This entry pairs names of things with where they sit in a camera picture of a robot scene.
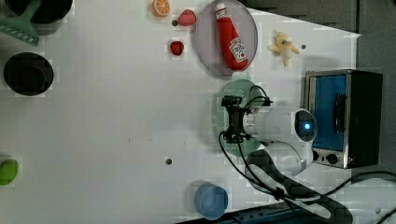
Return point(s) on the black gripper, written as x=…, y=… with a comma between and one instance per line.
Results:
x=235, y=133

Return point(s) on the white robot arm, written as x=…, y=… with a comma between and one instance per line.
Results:
x=287, y=135

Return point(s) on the blue cup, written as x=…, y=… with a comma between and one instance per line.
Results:
x=211, y=201

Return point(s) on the red plush ketchup bottle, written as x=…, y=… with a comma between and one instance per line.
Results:
x=232, y=47

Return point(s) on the grey round plate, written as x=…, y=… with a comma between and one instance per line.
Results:
x=207, y=37

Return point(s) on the yellow plush banana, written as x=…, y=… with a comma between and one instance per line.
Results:
x=284, y=48

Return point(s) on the small plush strawberry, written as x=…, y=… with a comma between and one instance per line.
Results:
x=177, y=48

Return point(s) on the black toaster oven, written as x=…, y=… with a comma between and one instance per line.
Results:
x=347, y=106

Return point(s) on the large plush strawberry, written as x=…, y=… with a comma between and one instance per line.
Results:
x=186, y=18

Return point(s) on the plush orange half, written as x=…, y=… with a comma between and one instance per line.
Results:
x=160, y=8

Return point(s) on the black cylinder container with spatula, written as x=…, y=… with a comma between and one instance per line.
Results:
x=49, y=11

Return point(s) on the lime green object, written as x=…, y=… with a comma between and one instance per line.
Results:
x=8, y=171

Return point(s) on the green spatula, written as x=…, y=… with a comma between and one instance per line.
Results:
x=21, y=27

